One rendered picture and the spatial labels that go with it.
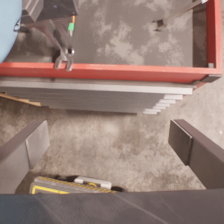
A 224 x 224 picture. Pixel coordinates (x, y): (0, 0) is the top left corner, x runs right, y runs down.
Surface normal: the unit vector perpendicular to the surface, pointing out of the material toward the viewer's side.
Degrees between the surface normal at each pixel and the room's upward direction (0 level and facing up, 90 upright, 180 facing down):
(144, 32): 0
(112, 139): 0
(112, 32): 0
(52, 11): 82
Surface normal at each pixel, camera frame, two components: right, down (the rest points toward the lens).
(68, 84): -0.11, 0.13
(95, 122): -0.09, -0.11
